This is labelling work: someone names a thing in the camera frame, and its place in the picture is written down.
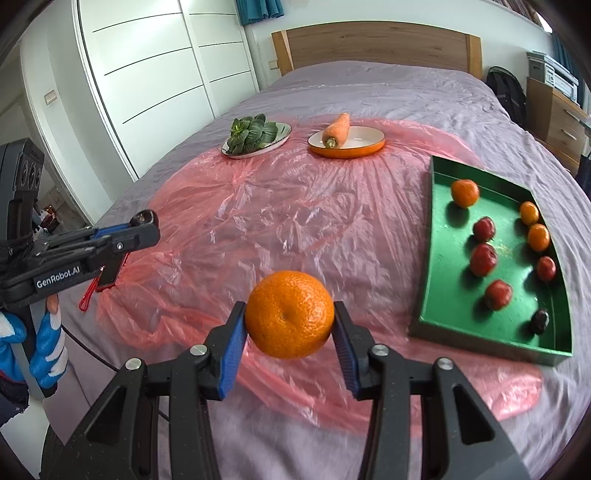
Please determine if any wooden drawer cabinet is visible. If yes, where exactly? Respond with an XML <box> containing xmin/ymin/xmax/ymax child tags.
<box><xmin>526</xmin><ymin>77</ymin><xmax>589</xmax><ymax>176</ymax></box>

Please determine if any white wardrobe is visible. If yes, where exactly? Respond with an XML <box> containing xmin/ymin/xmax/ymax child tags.
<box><xmin>21</xmin><ymin>0</ymin><xmax>259</xmax><ymax>217</ymax></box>

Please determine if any orange oval dish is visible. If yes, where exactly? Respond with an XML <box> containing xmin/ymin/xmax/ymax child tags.
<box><xmin>307</xmin><ymin>126</ymin><xmax>386</xmax><ymax>160</ymax></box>

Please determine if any pink plastic sheet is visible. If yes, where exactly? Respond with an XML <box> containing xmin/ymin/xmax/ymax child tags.
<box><xmin>95</xmin><ymin>113</ymin><xmax>544</xmax><ymax>439</ymax></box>

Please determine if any wooden bed headboard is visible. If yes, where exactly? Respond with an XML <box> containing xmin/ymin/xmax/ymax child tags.
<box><xmin>271</xmin><ymin>21</ymin><xmax>483</xmax><ymax>83</ymax></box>

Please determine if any black cable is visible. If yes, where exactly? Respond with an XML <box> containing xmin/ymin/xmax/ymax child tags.
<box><xmin>58</xmin><ymin>323</ymin><xmax>171</xmax><ymax>423</ymax></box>

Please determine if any phone in red case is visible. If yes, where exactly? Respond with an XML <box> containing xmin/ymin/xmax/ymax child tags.
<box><xmin>98</xmin><ymin>251</ymin><xmax>130</xmax><ymax>292</ymax></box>

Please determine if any white printer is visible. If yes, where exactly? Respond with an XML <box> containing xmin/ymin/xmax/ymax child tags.
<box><xmin>526</xmin><ymin>51</ymin><xmax>579</xmax><ymax>102</ymax></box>

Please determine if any red phone lanyard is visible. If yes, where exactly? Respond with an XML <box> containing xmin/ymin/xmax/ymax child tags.
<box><xmin>78</xmin><ymin>272</ymin><xmax>103</xmax><ymax>311</ymax></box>

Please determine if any person's left hand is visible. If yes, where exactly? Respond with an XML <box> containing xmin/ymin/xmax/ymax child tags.
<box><xmin>0</xmin><ymin>296</ymin><xmax>69</xmax><ymax>389</ymax></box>

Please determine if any teal curtain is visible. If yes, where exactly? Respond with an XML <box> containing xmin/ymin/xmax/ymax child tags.
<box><xmin>551</xmin><ymin>34</ymin><xmax>575</xmax><ymax>75</ymax></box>
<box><xmin>235</xmin><ymin>0</ymin><xmax>283</xmax><ymax>26</ymax></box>

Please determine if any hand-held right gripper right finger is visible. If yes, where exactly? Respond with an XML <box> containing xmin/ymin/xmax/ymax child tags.
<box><xmin>333</xmin><ymin>300</ymin><xmax>532</xmax><ymax>480</ymax></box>

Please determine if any white plate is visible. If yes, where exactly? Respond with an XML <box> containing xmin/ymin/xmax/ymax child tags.
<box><xmin>221</xmin><ymin>121</ymin><xmax>292</xmax><ymax>160</ymax></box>

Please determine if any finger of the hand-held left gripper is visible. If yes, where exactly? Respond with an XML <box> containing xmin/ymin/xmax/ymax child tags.
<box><xmin>46</xmin><ymin>224</ymin><xmax>161</xmax><ymax>269</ymax></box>
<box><xmin>37</xmin><ymin>222</ymin><xmax>139</xmax><ymax>250</ymax></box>

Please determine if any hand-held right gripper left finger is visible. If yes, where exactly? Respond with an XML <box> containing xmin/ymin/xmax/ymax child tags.
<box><xmin>41</xmin><ymin>301</ymin><xmax>247</xmax><ymax>480</ymax></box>

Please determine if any green bok choy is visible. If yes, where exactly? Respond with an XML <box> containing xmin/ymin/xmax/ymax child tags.
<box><xmin>228</xmin><ymin>113</ymin><xmax>279</xmax><ymax>154</ymax></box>

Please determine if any green tray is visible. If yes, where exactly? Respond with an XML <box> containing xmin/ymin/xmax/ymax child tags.
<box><xmin>409</xmin><ymin>155</ymin><xmax>574</xmax><ymax>367</ymax></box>

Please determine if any carrot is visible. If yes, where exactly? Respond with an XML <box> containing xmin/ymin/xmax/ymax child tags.
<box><xmin>322</xmin><ymin>113</ymin><xmax>352</xmax><ymax>149</ymax></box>

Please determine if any purple bedspread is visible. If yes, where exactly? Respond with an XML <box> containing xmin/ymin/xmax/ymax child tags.
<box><xmin>55</xmin><ymin>60</ymin><xmax>591</xmax><ymax>480</ymax></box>

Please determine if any black backpack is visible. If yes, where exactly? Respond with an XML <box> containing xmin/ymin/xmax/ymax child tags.
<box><xmin>486</xmin><ymin>66</ymin><xmax>528</xmax><ymax>130</ymax></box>

